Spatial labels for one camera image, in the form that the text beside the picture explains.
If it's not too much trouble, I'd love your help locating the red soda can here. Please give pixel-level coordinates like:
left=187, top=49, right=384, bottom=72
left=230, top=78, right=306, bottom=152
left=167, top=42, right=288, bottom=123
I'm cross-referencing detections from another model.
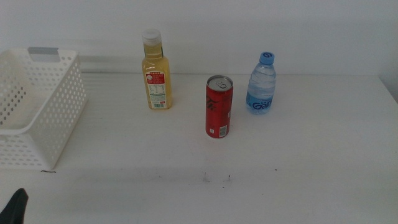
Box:
left=205, top=75, right=234, bottom=139

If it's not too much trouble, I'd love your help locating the yellow juice bottle white cap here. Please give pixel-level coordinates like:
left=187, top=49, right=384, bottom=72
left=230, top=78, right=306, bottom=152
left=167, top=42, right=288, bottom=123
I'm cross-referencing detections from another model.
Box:
left=141, top=29, right=174, bottom=110

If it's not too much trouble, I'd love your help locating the clear water bottle blue cap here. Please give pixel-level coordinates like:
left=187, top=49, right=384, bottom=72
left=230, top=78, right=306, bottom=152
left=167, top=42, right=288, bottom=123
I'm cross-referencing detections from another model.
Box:
left=245, top=51, right=277, bottom=115

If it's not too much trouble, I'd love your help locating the white perforated plastic basket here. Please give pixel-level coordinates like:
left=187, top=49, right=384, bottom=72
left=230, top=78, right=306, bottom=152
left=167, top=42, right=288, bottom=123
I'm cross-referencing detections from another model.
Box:
left=0, top=47, right=87, bottom=170

